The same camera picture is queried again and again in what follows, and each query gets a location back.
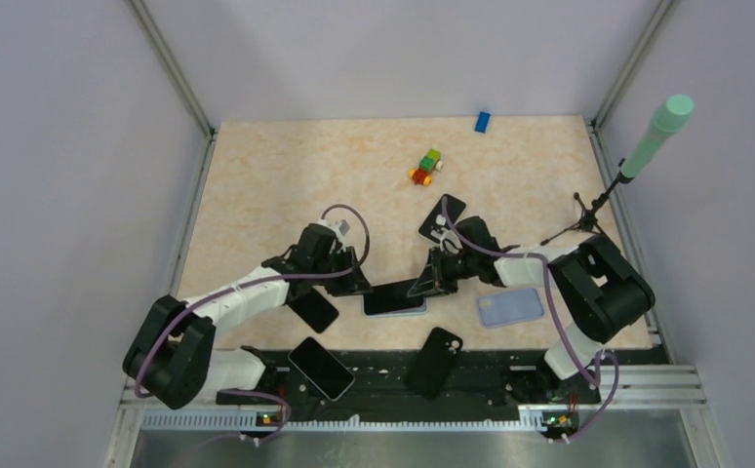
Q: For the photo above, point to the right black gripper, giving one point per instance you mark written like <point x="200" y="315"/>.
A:
<point x="433" y="280"/>

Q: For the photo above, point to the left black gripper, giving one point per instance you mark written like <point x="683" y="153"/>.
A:
<point x="350" y="285"/>

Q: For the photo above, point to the light blue phone case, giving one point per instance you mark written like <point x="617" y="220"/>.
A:
<point x="394" y="313"/>

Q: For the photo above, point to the black phone case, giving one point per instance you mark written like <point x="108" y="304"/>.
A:
<point x="433" y="364"/>

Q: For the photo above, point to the silver-edged black phone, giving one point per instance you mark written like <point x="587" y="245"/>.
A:
<point x="320" y="367"/>

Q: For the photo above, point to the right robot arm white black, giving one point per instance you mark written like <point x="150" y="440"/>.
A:
<point x="592" y="291"/>

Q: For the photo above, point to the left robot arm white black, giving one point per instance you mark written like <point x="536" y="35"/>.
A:
<point x="170" y="356"/>

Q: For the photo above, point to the lavender phone case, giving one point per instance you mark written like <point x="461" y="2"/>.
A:
<point x="508" y="308"/>

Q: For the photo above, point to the colourful toy block car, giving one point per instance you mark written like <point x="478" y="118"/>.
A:
<point x="429" y="164"/>

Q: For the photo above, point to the black tripod stand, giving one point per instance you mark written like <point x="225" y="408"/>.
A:
<point x="587" y="221"/>

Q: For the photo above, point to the blue toy brick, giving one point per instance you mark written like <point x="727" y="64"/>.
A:
<point x="482" y="122"/>

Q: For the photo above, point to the mint green microphone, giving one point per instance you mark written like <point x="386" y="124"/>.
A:
<point x="668" y="120"/>

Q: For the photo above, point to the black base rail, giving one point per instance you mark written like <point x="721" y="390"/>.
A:
<point x="392" y="387"/>

